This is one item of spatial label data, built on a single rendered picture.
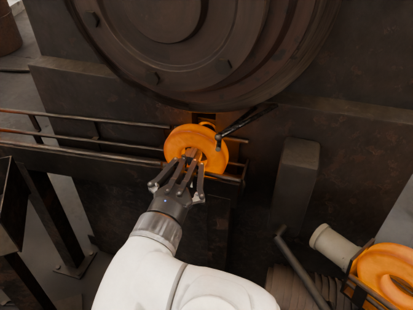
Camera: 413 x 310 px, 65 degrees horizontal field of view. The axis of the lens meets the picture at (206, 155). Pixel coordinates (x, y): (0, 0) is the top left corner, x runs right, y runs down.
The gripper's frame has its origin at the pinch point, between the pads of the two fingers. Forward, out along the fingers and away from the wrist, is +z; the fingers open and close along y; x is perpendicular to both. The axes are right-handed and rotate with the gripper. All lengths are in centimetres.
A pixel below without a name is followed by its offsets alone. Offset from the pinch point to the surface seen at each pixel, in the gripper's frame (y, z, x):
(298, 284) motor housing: 29.0, -15.5, -20.8
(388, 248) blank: 39.9, -15.9, 2.8
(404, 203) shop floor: 83, 68, -81
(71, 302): -46, -23, -73
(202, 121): -1.3, 10.1, 0.5
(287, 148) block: 20.6, 1.6, 4.8
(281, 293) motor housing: 25.6, -18.3, -21.4
